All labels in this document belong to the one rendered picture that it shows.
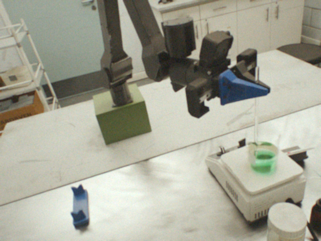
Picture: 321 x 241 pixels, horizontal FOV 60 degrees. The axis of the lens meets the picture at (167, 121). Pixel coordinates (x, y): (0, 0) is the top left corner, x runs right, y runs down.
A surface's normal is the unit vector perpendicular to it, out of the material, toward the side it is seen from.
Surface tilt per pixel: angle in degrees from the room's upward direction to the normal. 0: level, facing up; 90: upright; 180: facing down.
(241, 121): 0
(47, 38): 90
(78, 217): 90
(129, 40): 90
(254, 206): 90
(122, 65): 115
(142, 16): 70
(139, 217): 0
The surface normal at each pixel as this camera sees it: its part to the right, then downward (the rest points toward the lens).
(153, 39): 0.50, -0.16
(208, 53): -0.72, 0.43
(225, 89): 0.69, 0.29
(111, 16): 0.70, 0.49
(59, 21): 0.29, 0.47
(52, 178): -0.16, -0.83
